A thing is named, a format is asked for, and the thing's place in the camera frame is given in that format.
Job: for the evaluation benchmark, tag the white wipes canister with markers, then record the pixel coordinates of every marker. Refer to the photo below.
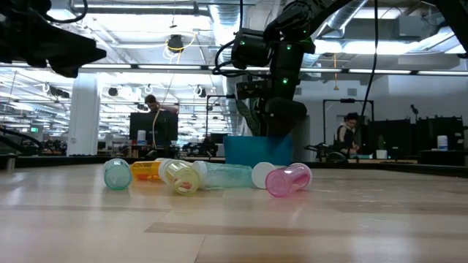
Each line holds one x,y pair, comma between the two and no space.
141,138
442,143

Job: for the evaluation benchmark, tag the grey metal post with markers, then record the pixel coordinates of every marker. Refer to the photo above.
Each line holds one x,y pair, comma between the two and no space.
11,162

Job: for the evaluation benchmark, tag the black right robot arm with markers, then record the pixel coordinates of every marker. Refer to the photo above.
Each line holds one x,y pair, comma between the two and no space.
292,22

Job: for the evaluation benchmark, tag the black monitor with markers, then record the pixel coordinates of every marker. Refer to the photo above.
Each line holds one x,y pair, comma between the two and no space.
146,126

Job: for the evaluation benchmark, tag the black aluminium rig frame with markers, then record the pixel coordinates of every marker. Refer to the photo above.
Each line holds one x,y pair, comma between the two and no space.
55,160

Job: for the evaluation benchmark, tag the pink pill bottle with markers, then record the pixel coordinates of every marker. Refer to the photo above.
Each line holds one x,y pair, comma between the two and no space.
289,179

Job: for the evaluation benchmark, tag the person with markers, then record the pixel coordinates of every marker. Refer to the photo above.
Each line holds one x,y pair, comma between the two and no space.
345,135
151,102

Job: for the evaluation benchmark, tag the orange pill bottle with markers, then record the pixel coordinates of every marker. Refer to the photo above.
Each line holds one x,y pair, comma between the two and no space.
144,170

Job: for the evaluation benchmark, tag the black desk screen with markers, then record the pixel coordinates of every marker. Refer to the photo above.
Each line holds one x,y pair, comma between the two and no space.
389,135
438,128

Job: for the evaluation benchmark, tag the blue plastic basket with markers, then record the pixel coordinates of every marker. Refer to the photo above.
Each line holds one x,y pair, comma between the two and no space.
248,149

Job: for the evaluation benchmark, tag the green snake plant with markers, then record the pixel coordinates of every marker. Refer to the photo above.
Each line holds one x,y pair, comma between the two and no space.
248,117

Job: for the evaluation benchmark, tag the black office chair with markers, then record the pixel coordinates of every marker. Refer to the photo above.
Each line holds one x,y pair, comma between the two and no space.
331,156

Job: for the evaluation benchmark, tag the black background rig frame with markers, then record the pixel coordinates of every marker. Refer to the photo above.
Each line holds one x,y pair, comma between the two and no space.
347,100

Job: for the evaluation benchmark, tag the green exit sign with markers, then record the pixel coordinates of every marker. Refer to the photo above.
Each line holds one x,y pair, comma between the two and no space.
34,129

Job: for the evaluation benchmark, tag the pale teal pill bottle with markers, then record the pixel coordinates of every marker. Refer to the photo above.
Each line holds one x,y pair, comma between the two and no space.
223,175

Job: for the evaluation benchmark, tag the black ceiling camera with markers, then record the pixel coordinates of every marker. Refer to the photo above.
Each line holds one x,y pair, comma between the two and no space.
175,43

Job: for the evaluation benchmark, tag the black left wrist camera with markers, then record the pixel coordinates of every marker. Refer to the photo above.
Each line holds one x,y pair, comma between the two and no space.
22,4

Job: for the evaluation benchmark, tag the white cup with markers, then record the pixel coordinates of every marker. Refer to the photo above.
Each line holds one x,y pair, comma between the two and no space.
381,154

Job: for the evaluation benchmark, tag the yellow pill bottle red pills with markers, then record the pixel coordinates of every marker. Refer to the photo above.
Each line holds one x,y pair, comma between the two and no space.
183,179

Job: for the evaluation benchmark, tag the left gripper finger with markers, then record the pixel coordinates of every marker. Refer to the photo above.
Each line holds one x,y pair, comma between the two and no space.
64,69
73,49

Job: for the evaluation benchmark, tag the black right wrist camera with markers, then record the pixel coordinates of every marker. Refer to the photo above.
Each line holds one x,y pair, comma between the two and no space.
252,89

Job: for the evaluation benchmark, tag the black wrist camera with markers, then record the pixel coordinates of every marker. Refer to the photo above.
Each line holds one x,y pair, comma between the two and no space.
22,4
252,89

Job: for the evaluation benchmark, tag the silver spiral air duct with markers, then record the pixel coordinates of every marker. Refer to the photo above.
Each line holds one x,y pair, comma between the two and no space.
226,18
351,14

